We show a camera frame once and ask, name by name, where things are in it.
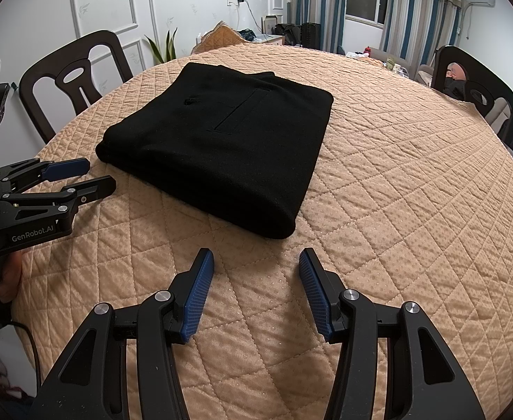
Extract left hand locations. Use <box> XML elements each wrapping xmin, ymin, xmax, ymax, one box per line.
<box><xmin>0</xmin><ymin>251</ymin><xmax>22</xmax><ymax>303</ymax></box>

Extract striped curtain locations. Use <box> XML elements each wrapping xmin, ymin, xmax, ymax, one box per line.
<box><xmin>287</xmin><ymin>0</ymin><xmax>350</xmax><ymax>53</ymax></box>
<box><xmin>380</xmin><ymin>0</ymin><xmax>463</xmax><ymax>75</ymax></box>

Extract green snake plant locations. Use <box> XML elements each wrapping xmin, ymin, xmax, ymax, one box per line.
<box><xmin>145</xmin><ymin>29</ymin><xmax>177</xmax><ymax>64</ymax></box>

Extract dark wooden chair left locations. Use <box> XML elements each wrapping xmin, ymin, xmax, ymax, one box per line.
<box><xmin>18</xmin><ymin>30</ymin><xmax>133</xmax><ymax>143</ymax></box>

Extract dark wooden chair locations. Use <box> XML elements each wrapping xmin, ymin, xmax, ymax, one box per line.
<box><xmin>431</xmin><ymin>45</ymin><xmax>513</xmax><ymax>146</ymax></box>
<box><xmin>18</xmin><ymin>30</ymin><xmax>133</xmax><ymax>143</ymax></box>

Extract black pants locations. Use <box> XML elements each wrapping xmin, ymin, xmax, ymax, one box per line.
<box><xmin>96</xmin><ymin>63</ymin><xmax>333</xmax><ymax>239</ymax></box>

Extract striped curtain right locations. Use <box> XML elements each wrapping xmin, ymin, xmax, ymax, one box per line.
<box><xmin>380</xmin><ymin>0</ymin><xmax>463</xmax><ymax>75</ymax></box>

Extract person lying in background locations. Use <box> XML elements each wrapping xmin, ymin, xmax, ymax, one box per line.
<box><xmin>443</xmin><ymin>63</ymin><xmax>467</xmax><ymax>100</ymax></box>

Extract beige quilted bed cover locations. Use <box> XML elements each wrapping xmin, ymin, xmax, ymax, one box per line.
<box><xmin>13</xmin><ymin>44</ymin><xmax>513</xmax><ymax>419</ymax></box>

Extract dark wooden chair right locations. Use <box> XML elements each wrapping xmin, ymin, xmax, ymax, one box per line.
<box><xmin>431</xmin><ymin>45</ymin><xmax>513</xmax><ymax>146</ymax></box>

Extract striped curtain left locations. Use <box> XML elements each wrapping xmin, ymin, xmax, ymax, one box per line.
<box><xmin>287</xmin><ymin>0</ymin><xmax>350</xmax><ymax>53</ymax></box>

